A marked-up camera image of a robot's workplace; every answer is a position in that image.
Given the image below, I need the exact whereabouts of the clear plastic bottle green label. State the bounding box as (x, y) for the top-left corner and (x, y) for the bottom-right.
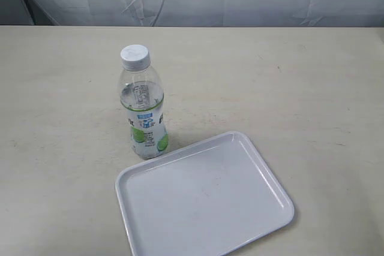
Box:
(118, 44), (169, 159)

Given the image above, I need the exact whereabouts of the white rectangular plastic tray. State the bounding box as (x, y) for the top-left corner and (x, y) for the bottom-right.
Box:
(115, 131), (295, 255)

